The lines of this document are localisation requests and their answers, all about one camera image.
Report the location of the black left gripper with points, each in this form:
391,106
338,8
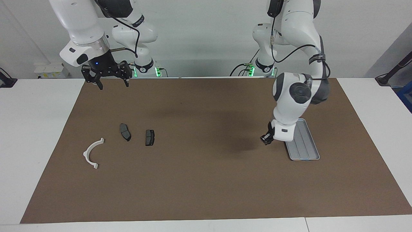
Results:
271,130

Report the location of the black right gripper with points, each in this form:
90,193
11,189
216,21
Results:
103,66

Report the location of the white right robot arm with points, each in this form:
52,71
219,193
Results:
83,25

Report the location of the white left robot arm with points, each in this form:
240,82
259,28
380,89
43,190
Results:
296,93

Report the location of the silver metal tray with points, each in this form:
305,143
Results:
305,148

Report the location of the curved dark brake pad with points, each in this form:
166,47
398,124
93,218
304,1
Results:
125,132

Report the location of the white power strip box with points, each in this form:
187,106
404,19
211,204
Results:
50,71

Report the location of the rectangular dark brake pad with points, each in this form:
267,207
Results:
149,138

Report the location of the brown table mat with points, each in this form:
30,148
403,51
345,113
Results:
193,180

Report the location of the blue crate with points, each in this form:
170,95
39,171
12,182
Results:
406,96

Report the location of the white semicircular bracket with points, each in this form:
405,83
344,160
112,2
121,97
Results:
87,151

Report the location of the black clamp mount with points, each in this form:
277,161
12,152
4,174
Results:
8,82

